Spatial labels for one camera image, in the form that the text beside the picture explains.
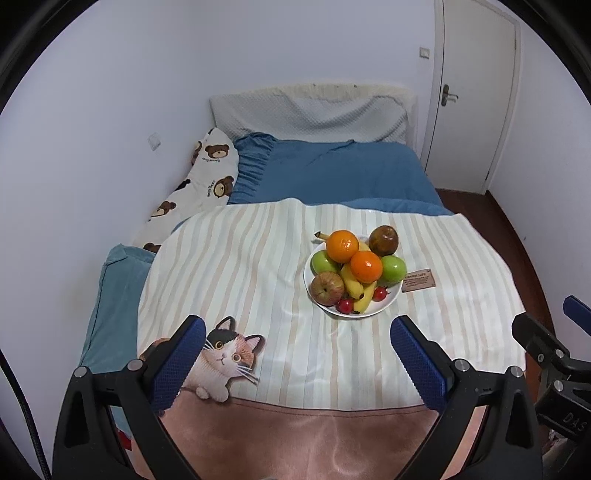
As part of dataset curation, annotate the dark brownish apple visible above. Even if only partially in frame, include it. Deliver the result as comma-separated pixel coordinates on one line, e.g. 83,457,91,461
368,225,399,256

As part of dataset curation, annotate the bear print pillow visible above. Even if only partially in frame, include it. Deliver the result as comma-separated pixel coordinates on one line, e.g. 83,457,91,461
131,127,241,254

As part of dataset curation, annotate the orange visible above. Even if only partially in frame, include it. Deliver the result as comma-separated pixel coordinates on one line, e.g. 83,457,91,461
350,250,384,284
327,230,360,263

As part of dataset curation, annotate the black cable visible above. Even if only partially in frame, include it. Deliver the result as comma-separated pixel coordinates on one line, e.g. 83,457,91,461
0,351,51,480

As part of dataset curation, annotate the grey pillow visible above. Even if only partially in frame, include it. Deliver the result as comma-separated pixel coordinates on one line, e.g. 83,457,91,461
209,90,409,144

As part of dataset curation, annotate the white floral plate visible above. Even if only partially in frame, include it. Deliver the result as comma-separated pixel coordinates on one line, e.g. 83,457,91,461
303,240,403,318

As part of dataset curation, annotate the yellow banana with sticker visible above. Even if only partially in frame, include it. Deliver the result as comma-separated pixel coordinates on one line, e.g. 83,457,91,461
314,232,366,301

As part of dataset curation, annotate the white door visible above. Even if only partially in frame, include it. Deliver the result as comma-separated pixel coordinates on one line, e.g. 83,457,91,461
422,0,522,195

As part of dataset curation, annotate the light blue pillow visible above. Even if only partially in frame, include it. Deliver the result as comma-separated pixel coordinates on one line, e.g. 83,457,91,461
78,244,158,435

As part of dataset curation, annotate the green apple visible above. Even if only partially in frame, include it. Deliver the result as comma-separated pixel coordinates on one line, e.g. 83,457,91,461
311,250,342,275
379,255,407,283

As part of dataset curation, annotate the striped cat print blanket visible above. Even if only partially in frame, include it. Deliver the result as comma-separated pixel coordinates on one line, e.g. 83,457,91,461
136,198,527,480

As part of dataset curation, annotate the cream fluffy cushion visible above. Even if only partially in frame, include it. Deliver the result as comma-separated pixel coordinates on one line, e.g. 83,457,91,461
259,83,417,139

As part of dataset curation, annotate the red apple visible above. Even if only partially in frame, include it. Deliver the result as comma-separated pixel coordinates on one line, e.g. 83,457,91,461
310,271,346,306

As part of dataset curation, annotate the brown blanket label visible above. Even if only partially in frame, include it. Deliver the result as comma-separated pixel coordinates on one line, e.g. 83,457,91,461
402,269,437,293

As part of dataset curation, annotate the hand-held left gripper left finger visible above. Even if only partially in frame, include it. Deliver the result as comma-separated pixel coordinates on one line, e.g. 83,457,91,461
52,315,207,480

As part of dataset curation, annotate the blue quilt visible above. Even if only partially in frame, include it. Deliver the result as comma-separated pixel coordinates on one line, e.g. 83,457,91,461
173,133,455,234

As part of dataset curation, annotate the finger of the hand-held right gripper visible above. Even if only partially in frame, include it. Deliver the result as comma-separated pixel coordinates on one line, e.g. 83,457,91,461
510,313,573,372
562,295,591,335

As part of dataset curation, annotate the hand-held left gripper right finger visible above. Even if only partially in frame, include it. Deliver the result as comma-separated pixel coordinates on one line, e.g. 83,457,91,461
390,315,543,480

